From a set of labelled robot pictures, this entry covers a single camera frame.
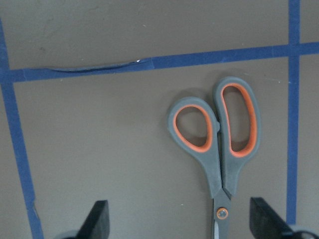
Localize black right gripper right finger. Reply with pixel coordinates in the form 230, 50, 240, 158
249, 197, 294, 239

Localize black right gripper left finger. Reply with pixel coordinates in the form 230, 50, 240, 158
77, 200, 110, 239

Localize grey orange scissors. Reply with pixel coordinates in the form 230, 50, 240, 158
167, 77, 261, 239

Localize brown paper table cover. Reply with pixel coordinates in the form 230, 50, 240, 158
0, 0, 319, 239

